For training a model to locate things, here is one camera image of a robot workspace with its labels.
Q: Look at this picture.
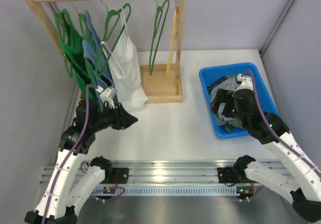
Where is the wooden clothes rack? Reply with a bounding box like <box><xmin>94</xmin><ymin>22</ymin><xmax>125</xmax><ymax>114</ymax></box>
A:
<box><xmin>25</xmin><ymin>0</ymin><xmax>185</xmax><ymax>104</ymax></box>

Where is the green hanger under blue top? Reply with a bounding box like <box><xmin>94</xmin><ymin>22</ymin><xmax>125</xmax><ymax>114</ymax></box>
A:
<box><xmin>69</xmin><ymin>0</ymin><xmax>93</xmax><ymax>80</ymax></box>

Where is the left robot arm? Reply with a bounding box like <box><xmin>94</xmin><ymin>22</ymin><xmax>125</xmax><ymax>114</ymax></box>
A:
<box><xmin>25</xmin><ymin>98</ymin><xmax>138</xmax><ymax>223</ymax></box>

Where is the green hanger under white top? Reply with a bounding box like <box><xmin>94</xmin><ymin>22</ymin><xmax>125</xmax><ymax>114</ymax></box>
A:
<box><xmin>94</xmin><ymin>0</ymin><xmax>125</xmax><ymax>77</ymax></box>

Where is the aluminium mounting rail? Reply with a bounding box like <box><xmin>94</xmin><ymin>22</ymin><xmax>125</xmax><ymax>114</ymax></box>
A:
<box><xmin>41</xmin><ymin>160</ymin><xmax>289</xmax><ymax>186</ymax></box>

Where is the blue plastic bin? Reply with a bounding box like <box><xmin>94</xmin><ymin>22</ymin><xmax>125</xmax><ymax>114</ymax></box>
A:
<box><xmin>199</xmin><ymin>62</ymin><xmax>280</xmax><ymax>139</ymax></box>

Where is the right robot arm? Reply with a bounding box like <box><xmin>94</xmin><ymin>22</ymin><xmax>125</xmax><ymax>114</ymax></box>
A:
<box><xmin>207</xmin><ymin>74</ymin><xmax>320</xmax><ymax>223</ymax></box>

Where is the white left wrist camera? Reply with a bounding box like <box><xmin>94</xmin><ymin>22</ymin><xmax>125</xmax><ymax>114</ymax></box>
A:
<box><xmin>96</xmin><ymin>86</ymin><xmax>117</xmax><ymax>109</ymax></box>

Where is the white tank top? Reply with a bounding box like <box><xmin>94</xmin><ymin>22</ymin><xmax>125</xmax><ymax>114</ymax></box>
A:
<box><xmin>101</xmin><ymin>8</ymin><xmax>147</xmax><ymax>113</ymax></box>

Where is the green hanger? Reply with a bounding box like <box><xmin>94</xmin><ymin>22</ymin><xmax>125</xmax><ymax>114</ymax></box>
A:
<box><xmin>43</xmin><ymin>0</ymin><xmax>73</xmax><ymax>78</ymax></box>
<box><xmin>148</xmin><ymin>0</ymin><xmax>170</xmax><ymax>76</ymax></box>
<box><xmin>69</xmin><ymin>0</ymin><xmax>93</xmax><ymax>80</ymax></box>
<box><xmin>94</xmin><ymin>0</ymin><xmax>125</xmax><ymax>77</ymax></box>

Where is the yellow hanger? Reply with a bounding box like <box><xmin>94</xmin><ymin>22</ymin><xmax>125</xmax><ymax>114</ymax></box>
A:
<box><xmin>167</xmin><ymin>0</ymin><xmax>179</xmax><ymax>75</ymax></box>

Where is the blue tank top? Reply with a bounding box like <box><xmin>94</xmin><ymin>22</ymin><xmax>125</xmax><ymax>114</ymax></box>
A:
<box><xmin>82</xmin><ymin>10</ymin><xmax>113</xmax><ymax>110</ymax></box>

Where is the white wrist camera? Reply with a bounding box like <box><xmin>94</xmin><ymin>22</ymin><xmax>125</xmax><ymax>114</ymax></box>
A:
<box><xmin>96</xmin><ymin>86</ymin><xmax>117</xmax><ymax>109</ymax></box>
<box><xmin>236</xmin><ymin>74</ymin><xmax>252</xmax><ymax>85</ymax></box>

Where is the green tank top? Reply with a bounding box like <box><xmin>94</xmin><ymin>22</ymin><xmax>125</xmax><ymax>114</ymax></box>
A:
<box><xmin>60</xmin><ymin>9</ymin><xmax>97</xmax><ymax>100</ymax></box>

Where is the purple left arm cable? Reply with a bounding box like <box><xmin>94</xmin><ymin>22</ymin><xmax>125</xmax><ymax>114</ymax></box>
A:
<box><xmin>41</xmin><ymin>84</ymin><xmax>100</xmax><ymax>224</ymax></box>

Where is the slotted grey cable duct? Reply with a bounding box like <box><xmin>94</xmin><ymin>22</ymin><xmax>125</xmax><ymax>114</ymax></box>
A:
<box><xmin>91</xmin><ymin>185</ymin><xmax>240</xmax><ymax>197</ymax></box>

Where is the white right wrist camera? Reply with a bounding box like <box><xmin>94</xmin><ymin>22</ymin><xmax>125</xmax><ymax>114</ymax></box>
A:
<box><xmin>236</xmin><ymin>74</ymin><xmax>252</xmax><ymax>85</ymax></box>

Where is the grey tank top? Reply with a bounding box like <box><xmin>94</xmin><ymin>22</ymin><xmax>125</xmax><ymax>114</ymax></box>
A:
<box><xmin>210</xmin><ymin>78</ymin><xmax>241</xmax><ymax>128</ymax></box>

